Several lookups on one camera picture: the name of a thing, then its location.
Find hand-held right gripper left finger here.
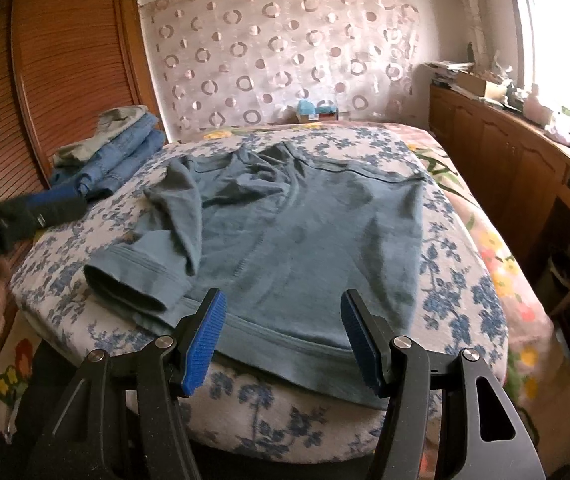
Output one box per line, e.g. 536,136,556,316
28,287,228,480

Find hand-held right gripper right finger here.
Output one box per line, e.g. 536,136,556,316
340,287,548,480

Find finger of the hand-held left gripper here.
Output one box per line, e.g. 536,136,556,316
20,196,88,231
28,185,80,208

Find teal knit pants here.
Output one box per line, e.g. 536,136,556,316
84,141,426,408

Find folded blue denim jeans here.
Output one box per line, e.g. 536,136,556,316
72,112,163,171
50,130,168,201

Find folded grey garment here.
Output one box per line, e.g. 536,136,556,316
52,105,151,168

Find blue floral blanket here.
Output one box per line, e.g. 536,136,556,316
8,122,510,463

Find wooden slatted wardrobe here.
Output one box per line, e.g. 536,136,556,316
0,0,166,216

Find colourful floral bed sheet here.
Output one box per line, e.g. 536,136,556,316
0,120,550,480

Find wooden side cabinet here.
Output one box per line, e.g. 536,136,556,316
427,82,570,321

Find small box with blue packs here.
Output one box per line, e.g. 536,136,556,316
295,99,339,123

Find sheer curtain with circles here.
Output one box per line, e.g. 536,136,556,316
138,0,422,133

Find open cardboard box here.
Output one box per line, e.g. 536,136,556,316
457,70,509,102

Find white window curtain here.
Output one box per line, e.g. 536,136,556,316
445,0,536,91

